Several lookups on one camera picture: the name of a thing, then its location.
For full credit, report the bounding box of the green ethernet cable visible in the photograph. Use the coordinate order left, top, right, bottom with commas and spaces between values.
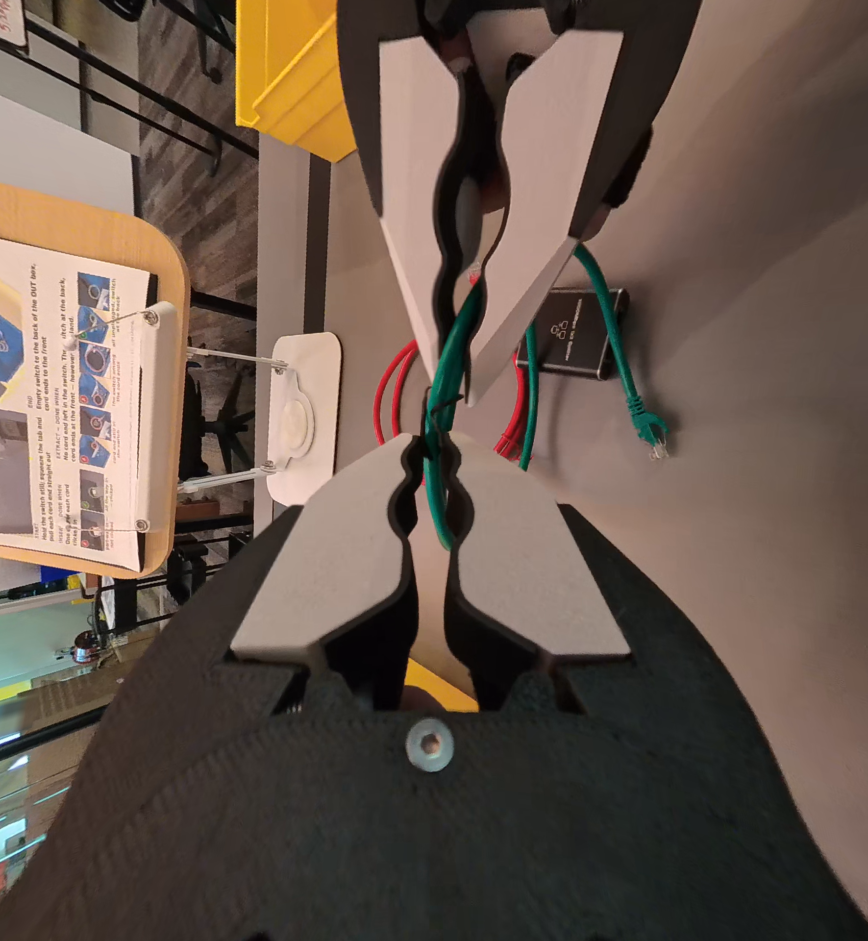
422, 243, 672, 554

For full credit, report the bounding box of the printed instruction sheet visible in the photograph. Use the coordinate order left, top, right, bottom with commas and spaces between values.
0, 229, 160, 574

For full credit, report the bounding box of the wooden document board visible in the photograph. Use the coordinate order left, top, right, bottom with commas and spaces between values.
0, 173, 192, 576

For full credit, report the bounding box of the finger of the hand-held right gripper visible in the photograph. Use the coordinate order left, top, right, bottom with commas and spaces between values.
462, 31, 626, 410
377, 11, 480, 385

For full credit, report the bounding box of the black ethernet adapter box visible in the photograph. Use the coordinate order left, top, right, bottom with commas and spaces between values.
513, 287, 632, 382

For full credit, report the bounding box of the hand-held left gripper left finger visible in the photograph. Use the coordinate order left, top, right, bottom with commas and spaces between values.
228, 432, 422, 713

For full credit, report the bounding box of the black twist tie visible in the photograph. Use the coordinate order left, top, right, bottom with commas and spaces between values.
423, 392, 466, 463

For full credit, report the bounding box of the white partition panel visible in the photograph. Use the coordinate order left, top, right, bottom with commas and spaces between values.
0, 77, 142, 222

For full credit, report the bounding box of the red ethernet cable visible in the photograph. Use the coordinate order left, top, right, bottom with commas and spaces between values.
373, 340, 530, 488

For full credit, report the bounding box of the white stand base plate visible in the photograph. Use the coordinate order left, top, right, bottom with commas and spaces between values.
263, 332, 345, 508

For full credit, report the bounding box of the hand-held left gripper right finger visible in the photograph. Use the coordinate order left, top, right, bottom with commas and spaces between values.
443, 432, 633, 713

